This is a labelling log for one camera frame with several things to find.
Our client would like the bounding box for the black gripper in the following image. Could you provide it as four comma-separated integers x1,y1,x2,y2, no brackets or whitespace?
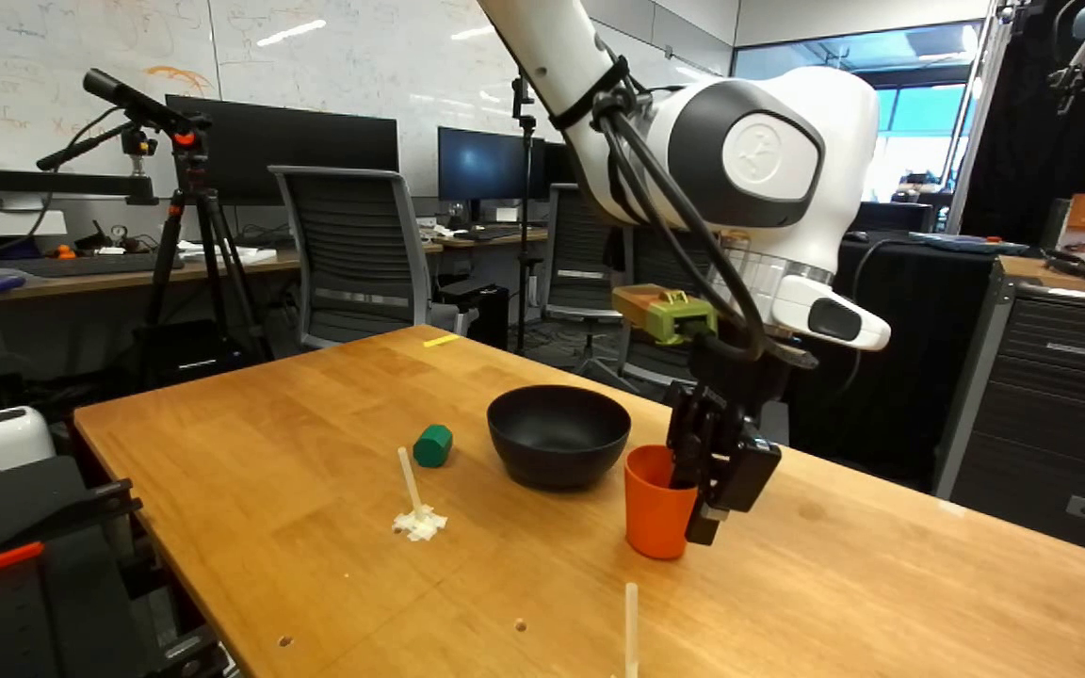
668,334,821,546

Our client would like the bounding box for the orange plastic cup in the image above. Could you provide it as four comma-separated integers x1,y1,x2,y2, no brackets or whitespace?
623,439,703,566

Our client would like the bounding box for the black bowl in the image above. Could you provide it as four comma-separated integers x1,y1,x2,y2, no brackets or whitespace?
486,383,635,492

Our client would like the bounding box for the black covered desk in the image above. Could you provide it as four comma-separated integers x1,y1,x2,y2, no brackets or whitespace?
836,228,1005,487

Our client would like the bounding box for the dark office chair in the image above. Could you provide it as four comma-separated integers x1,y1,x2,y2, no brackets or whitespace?
542,179,635,326

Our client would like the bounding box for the small green block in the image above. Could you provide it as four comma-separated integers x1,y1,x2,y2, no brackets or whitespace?
412,420,455,470

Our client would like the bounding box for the thin white stick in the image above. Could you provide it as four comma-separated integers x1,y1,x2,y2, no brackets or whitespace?
392,444,428,516

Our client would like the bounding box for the thin black tripod pole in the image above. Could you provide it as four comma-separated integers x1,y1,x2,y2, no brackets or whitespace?
507,70,542,357

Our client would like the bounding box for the small black computer monitor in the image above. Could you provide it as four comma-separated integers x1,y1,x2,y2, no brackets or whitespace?
530,140,588,192
434,125,535,208

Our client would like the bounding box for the gray drawer cabinet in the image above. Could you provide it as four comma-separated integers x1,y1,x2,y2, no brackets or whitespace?
936,257,1085,557

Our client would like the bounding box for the gray mesh office chair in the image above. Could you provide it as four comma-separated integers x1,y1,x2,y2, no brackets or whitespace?
267,163,438,355

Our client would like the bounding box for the black backdrop cloth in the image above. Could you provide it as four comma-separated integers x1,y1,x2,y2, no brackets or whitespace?
962,0,1085,247

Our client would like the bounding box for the large black monitor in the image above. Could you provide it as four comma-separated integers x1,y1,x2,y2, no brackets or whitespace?
163,90,404,209

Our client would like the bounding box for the long wooden desk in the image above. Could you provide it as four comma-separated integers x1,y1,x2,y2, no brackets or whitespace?
0,247,308,315

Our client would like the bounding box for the orange black bar clamp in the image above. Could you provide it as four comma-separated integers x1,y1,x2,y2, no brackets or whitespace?
0,477,143,578

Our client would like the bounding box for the flat white box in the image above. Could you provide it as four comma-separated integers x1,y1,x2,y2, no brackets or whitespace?
0,203,72,239

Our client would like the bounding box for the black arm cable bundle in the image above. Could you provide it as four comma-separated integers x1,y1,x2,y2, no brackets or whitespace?
555,54,775,347

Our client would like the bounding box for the black camera tripod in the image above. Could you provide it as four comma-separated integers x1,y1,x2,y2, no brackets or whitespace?
139,116,278,381

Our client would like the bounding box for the black camera bar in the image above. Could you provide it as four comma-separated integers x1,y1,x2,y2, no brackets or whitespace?
34,62,216,173

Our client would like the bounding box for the black wall shelf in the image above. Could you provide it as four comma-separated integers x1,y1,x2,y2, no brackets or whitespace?
0,167,157,203

